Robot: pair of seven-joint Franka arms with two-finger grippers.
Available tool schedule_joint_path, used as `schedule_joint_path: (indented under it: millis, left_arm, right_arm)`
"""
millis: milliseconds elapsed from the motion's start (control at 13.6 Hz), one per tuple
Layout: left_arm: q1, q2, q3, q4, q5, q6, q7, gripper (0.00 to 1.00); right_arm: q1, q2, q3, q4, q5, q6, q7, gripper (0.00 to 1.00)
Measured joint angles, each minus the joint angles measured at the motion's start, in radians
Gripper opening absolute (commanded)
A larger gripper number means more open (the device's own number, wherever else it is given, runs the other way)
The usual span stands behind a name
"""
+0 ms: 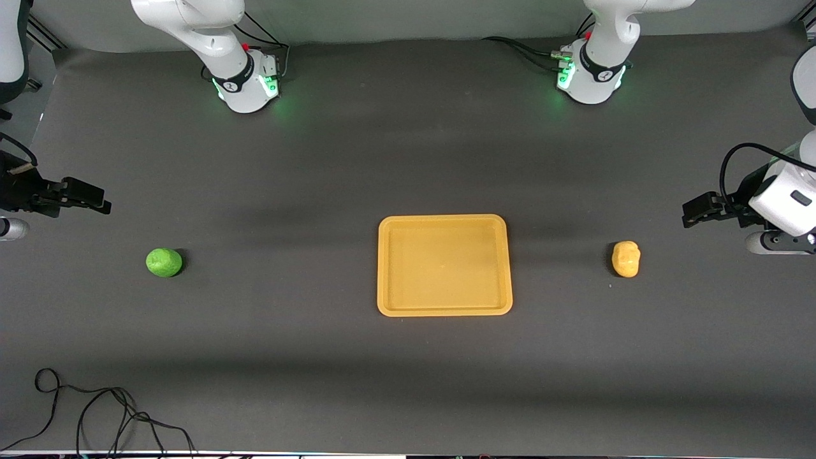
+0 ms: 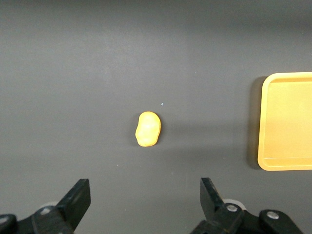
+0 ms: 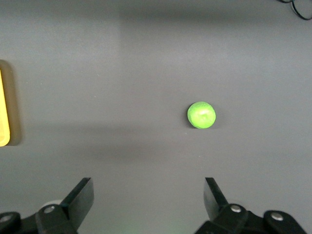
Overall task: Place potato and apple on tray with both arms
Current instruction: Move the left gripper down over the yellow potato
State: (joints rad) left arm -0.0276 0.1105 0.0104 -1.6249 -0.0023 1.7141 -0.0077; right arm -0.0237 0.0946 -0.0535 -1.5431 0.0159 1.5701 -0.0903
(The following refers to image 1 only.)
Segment green apple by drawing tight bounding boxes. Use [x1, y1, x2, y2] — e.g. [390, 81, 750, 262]
[146, 247, 184, 279]

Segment yellow potato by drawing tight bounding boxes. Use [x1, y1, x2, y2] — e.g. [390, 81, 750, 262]
[611, 240, 641, 279]

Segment yellow plastic tray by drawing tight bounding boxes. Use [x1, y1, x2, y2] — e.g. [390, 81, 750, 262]
[377, 214, 514, 317]

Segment dark grey table mat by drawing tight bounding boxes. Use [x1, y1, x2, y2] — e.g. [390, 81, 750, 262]
[0, 24, 816, 455]

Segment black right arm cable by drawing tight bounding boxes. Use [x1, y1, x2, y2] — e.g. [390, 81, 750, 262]
[0, 131, 39, 173]

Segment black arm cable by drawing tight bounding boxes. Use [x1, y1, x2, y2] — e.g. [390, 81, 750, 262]
[0, 131, 39, 173]
[720, 143, 816, 214]

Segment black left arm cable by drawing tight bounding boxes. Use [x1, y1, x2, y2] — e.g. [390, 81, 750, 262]
[720, 143, 816, 214]

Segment loose thin black cable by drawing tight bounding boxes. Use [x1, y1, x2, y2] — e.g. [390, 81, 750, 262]
[0, 368, 198, 455]

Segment black right arm base cables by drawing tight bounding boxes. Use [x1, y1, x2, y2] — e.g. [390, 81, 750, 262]
[233, 11, 291, 80]

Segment black arm base cables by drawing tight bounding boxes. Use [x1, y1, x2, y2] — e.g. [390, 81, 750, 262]
[483, 16, 595, 72]
[233, 11, 291, 80]

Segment black left arm base cables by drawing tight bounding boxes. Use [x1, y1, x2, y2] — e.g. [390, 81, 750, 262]
[483, 16, 595, 72]

